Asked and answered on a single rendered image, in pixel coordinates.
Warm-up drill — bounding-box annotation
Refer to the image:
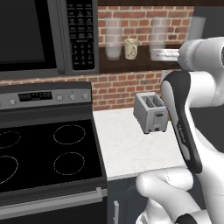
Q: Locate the dark grey base cabinet door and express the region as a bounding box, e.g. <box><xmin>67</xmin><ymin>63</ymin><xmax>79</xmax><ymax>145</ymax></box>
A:
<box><xmin>107</xmin><ymin>176</ymin><xmax>151</xmax><ymax>224</ymax></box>

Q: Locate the clear drinking glass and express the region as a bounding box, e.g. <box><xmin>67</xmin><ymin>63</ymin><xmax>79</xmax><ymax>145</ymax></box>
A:
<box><xmin>150</xmin><ymin>17</ymin><xmax>169</xmax><ymax>51</ymax></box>
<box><xmin>104</xmin><ymin>17</ymin><xmax>123</xmax><ymax>61</ymax></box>

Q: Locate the white wall socket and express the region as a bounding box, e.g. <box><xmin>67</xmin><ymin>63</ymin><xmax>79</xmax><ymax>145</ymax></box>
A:
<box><xmin>160</xmin><ymin>69</ymin><xmax>173</xmax><ymax>81</ymax></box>

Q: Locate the black microwave door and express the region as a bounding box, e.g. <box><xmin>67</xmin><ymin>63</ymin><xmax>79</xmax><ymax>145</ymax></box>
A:
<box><xmin>0</xmin><ymin>0</ymin><xmax>67</xmax><ymax>81</ymax></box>

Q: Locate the silver toaster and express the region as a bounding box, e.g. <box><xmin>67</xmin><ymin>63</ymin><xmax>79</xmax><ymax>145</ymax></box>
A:
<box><xmin>132</xmin><ymin>91</ymin><xmax>170</xmax><ymax>135</ymax></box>

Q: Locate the grey cabinet door handle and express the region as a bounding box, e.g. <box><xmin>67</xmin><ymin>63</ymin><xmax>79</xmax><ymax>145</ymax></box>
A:
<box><xmin>113</xmin><ymin>199</ymin><xmax>120</xmax><ymax>224</ymax></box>

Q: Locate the black and grey stove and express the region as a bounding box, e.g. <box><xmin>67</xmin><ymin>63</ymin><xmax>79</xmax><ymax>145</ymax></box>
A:
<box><xmin>0</xmin><ymin>80</ymin><xmax>109</xmax><ymax>224</ymax></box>

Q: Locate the dark grey tall cabinet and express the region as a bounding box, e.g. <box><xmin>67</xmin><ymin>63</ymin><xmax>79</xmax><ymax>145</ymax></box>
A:
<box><xmin>190</xmin><ymin>5</ymin><xmax>224</xmax><ymax>153</ymax></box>

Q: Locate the black microwave oven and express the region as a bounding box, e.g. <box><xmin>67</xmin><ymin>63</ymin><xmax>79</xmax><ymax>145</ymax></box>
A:
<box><xmin>0</xmin><ymin>0</ymin><xmax>100</xmax><ymax>81</ymax></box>

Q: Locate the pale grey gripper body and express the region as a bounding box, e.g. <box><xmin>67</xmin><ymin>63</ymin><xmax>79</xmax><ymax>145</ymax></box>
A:
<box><xmin>150</xmin><ymin>48</ymin><xmax>180</xmax><ymax>62</ymax></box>

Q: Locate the cream patterned mug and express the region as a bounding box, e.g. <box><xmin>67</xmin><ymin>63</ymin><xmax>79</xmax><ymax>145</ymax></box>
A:
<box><xmin>123</xmin><ymin>38</ymin><xmax>140</xmax><ymax>60</ymax></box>

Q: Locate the dark wooden shelf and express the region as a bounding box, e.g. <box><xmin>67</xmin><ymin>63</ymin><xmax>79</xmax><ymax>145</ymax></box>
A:
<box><xmin>98</xmin><ymin>43</ymin><xmax>187</xmax><ymax>74</ymax></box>

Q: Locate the grey oven door handle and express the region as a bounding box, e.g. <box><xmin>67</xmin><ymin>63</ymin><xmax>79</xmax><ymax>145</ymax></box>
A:
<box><xmin>0</xmin><ymin>187</ymin><xmax>109</xmax><ymax>221</ymax></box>

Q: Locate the dark wooden upper board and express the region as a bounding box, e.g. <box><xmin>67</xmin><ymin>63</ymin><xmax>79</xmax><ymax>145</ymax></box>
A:
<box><xmin>97</xmin><ymin>0</ymin><xmax>224</xmax><ymax>7</ymax></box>

